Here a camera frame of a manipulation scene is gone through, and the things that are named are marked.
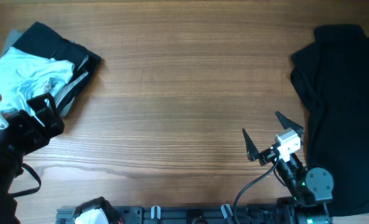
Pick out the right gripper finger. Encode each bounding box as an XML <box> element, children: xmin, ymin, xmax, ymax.
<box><xmin>242</xmin><ymin>129</ymin><xmax>259</xmax><ymax>162</ymax></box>
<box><xmin>275</xmin><ymin>111</ymin><xmax>304</xmax><ymax>137</ymax></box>

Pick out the light blue t-shirt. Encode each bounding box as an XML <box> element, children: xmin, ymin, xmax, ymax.
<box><xmin>0</xmin><ymin>47</ymin><xmax>75</xmax><ymax>116</ymax></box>

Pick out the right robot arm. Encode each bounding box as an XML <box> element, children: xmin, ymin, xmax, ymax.
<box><xmin>232</xmin><ymin>111</ymin><xmax>334</xmax><ymax>224</ymax></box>

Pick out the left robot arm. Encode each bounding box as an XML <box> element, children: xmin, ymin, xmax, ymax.
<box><xmin>0</xmin><ymin>93</ymin><xmax>65</xmax><ymax>223</ymax></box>

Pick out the black shirt at right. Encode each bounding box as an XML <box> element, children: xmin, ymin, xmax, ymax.
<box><xmin>291</xmin><ymin>24</ymin><xmax>369</xmax><ymax>217</ymax></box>

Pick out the black folded garment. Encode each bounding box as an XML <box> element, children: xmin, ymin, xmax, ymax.
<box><xmin>12</xmin><ymin>22</ymin><xmax>101</xmax><ymax>117</ymax></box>

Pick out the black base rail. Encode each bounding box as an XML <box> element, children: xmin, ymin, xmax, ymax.
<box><xmin>55</xmin><ymin>204</ymin><xmax>333</xmax><ymax>224</ymax></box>

